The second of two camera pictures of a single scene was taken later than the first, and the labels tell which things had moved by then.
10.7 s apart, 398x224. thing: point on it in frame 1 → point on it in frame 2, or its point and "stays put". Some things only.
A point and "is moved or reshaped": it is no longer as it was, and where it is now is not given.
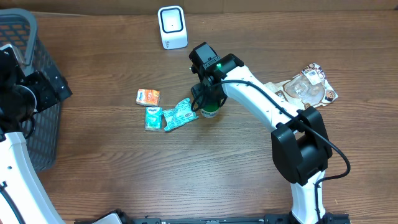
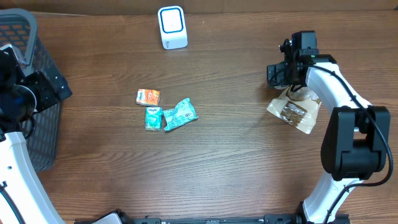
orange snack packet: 148,97 stays put
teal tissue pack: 153,118 stays put
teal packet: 181,113 stays put
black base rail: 328,218 stays put
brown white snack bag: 310,88 is moved or reshaped
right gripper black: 203,96 → 282,81
